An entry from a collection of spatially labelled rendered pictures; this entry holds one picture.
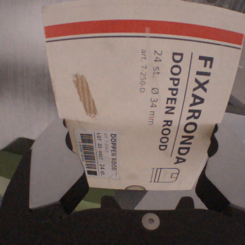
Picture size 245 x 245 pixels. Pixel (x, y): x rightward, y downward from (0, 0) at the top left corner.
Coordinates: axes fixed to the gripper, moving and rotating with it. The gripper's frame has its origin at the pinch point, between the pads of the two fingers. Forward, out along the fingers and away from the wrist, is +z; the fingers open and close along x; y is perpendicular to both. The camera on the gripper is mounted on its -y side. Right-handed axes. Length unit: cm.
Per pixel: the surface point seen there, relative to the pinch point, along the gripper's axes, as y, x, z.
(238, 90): 25, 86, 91
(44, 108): 4.3, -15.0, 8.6
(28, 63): -3.3, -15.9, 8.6
